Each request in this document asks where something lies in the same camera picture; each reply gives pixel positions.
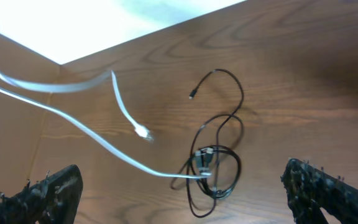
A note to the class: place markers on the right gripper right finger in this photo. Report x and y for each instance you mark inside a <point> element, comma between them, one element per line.
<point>309,190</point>

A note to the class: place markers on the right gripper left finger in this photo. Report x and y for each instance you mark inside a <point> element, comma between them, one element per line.
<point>52,200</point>

